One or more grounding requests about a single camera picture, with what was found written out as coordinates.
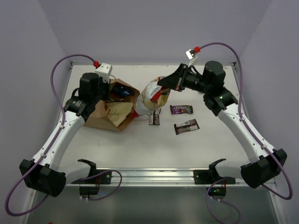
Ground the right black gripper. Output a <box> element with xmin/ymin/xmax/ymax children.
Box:
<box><xmin>158</xmin><ymin>63</ymin><xmax>212</xmax><ymax>95</ymax></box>

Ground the brown paper bag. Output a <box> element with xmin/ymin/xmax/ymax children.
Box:
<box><xmin>84</xmin><ymin>79</ymin><xmax>140</xmax><ymax>132</ymax></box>

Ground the purple M&M's packet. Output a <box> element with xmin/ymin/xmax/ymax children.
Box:
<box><xmin>170</xmin><ymin>105</ymin><xmax>193</xmax><ymax>115</ymax></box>

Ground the red snack packet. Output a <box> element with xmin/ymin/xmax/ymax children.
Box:
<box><xmin>130</xmin><ymin>77</ymin><xmax>171</xmax><ymax>119</ymax></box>

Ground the brown M&M's packet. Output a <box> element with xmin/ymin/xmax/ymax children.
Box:
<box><xmin>149</xmin><ymin>108</ymin><xmax>161</xmax><ymax>126</ymax></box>
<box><xmin>174</xmin><ymin>119</ymin><xmax>200</xmax><ymax>135</ymax></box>

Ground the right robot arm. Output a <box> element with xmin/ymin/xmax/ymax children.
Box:
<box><xmin>158</xmin><ymin>61</ymin><xmax>287</xmax><ymax>189</ymax></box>

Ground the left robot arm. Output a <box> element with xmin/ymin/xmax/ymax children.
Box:
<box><xmin>19</xmin><ymin>72</ymin><xmax>110</xmax><ymax>197</ymax></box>

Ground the blue snack bag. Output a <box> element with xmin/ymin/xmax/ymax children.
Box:
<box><xmin>112</xmin><ymin>86</ymin><xmax>135</xmax><ymax>98</ymax></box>

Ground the cream snack packet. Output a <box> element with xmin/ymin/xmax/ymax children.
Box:
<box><xmin>105</xmin><ymin>101</ymin><xmax>133</xmax><ymax>127</ymax></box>

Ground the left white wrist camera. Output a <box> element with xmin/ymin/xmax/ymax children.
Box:
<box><xmin>93</xmin><ymin>61</ymin><xmax>113</xmax><ymax>83</ymax></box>

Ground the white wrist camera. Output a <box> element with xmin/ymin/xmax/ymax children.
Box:
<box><xmin>185</xmin><ymin>46</ymin><xmax>201</xmax><ymax>67</ymax></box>
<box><xmin>93</xmin><ymin>61</ymin><xmax>113</xmax><ymax>83</ymax></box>

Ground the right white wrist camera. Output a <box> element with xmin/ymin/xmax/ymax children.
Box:
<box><xmin>185</xmin><ymin>46</ymin><xmax>201</xmax><ymax>67</ymax></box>

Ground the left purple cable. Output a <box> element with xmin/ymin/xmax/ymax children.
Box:
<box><xmin>4</xmin><ymin>54</ymin><xmax>99</xmax><ymax>217</ymax></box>

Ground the purple cable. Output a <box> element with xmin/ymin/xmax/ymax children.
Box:
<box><xmin>4</xmin><ymin>54</ymin><xmax>99</xmax><ymax>217</ymax></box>
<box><xmin>200</xmin><ymin>42</ymin><xmax>294</xmax><ymax>224</ymax></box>

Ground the aluminium mounting rail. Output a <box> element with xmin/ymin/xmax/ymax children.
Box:
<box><xmin>30</xmin><ymin>168</ymin><xmax>274</xmax><ymax>187</ymax></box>

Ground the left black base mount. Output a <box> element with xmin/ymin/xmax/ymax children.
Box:
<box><xmin>71</xmin><ymin>169</ymin><xmax>112</xmax><ymax>198</ymax></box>

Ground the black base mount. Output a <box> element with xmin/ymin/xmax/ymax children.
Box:
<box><xmin>193</xmin><ymin>169</ymin><xmax>236</xmax><ymax>200</ymax></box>
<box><xmin>71</xmin><ymin>169</ymin><xmax>112</xmax><ymax>198</ymax></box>

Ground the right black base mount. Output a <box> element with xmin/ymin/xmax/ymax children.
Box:
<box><xmin>193</xmin><ymin>169</ymin><xmax>236</xmax><ymax>200</ymax></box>

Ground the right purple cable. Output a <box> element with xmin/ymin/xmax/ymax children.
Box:
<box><xmin>200</xmin><ymin>42</ymin><xmax>294</xmax><ymax>224</ymax></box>

